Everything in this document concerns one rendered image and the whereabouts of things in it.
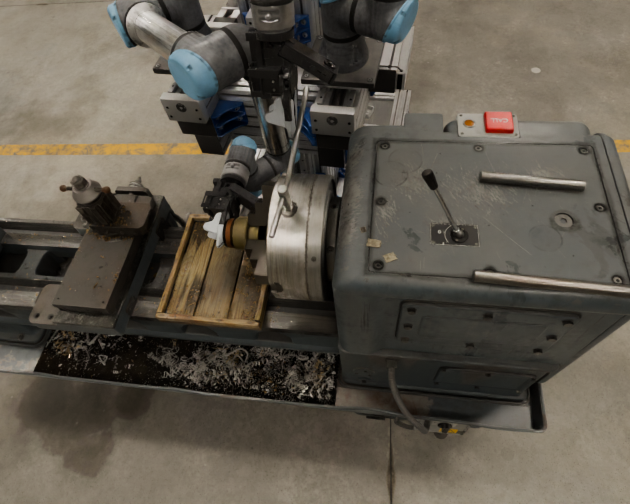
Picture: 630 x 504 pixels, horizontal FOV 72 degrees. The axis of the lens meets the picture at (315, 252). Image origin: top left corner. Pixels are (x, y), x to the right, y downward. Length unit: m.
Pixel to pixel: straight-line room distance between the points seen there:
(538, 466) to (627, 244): 1.30
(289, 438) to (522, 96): 2.52
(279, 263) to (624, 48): 3.31
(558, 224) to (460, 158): 0.24
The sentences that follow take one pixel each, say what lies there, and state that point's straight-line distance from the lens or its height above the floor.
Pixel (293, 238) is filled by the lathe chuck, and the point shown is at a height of 1.21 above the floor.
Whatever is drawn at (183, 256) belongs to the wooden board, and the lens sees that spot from 1.39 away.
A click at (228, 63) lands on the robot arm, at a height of 1.39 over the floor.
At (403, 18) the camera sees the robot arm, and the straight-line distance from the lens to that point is 1.24.
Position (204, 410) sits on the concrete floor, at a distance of 2.14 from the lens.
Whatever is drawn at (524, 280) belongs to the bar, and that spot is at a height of 1.28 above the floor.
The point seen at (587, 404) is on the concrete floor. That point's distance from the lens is 2.25.
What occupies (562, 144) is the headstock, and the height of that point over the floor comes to 1.25.
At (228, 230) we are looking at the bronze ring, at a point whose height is 1.11.
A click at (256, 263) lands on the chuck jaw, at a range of 1.06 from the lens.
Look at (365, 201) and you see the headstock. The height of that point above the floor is 1.25.
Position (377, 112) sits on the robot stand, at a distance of 2.72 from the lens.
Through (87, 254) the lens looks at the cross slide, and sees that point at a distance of 1.43.
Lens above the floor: 1.98
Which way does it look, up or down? 58 degrees down
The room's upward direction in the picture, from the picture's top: 10 degrees counter-clockwise
